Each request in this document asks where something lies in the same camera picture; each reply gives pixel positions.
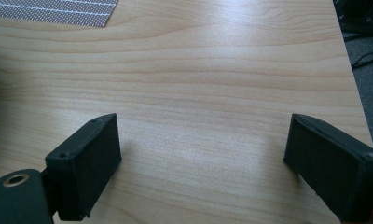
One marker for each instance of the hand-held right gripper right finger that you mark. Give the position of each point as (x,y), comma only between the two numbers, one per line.
(334,168)

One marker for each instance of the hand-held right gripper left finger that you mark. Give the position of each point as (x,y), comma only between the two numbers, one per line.
(82,168)

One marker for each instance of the grey woven striped mat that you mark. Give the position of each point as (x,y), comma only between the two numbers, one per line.
(52,11)

